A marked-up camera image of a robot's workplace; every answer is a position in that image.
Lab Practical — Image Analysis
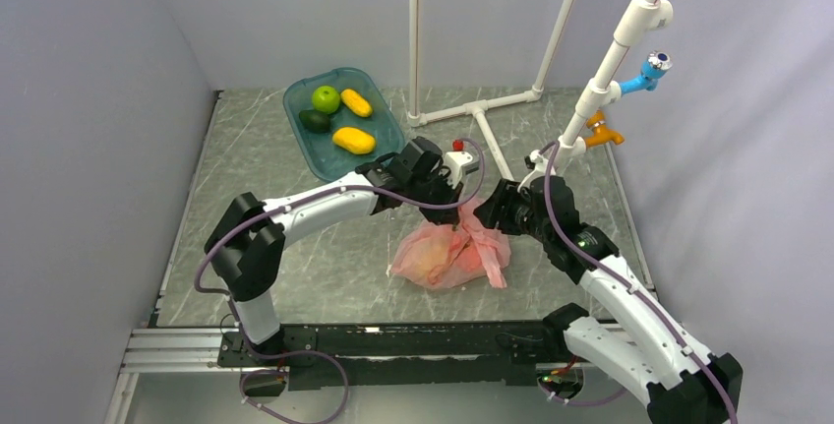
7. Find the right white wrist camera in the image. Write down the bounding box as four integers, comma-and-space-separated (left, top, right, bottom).
522, 150, 556, 185

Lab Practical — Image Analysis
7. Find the orange faucet tap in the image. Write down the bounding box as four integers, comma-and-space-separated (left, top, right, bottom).
584, 110, 625, 148

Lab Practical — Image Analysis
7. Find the blue faucet tap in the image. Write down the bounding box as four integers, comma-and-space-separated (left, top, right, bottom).
619, 50, 673, 95

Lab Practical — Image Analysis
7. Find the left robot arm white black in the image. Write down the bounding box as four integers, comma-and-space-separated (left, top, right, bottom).
201, 137, 480, 365

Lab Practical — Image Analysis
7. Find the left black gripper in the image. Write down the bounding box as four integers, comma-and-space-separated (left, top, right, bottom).
407, 168, 464, 227

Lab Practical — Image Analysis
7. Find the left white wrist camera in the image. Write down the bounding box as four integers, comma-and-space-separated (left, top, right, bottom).
443, 139, 480, 188

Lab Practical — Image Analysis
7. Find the aluminium extrusion frame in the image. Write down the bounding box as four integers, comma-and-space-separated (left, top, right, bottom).
104, 327, 241, 423

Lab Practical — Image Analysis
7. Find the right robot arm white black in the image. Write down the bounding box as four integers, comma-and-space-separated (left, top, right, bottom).
475, 176, 743, 423

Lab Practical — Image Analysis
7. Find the green fake apple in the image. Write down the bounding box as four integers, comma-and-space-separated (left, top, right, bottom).
311, 85, 341, 114

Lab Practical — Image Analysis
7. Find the pink plastic bag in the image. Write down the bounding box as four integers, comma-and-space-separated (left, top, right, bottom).
389, 197, 511, 290

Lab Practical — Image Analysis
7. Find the yellow fake fruit rear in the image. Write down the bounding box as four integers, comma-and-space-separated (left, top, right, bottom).
340, 89, 373, 118

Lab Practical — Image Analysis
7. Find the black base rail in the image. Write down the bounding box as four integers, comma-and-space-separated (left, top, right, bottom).
217, 321, 573, 391

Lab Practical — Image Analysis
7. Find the yellow fake mango front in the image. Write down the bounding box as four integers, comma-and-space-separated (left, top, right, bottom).
331, 127, 377, 155

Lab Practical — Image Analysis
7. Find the white PVC pipe frame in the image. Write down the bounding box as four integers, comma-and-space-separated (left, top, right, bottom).
406, 0, 674, 179

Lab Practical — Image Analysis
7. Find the teal plastic tray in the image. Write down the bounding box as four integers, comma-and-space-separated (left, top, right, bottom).
283, 67, 405, 182

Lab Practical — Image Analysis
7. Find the dark green fake avocado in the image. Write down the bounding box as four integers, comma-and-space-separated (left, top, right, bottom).
298, 109, 331, 134

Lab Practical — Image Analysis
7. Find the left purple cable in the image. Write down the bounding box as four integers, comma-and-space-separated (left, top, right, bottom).
194, 137, 487, 424

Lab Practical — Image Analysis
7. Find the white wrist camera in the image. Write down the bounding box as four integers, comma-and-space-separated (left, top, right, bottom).
522, 150, 556, 185
443, 139, 480, 188

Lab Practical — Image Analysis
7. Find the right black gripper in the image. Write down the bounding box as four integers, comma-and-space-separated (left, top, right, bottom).
474, 178, 552, 243

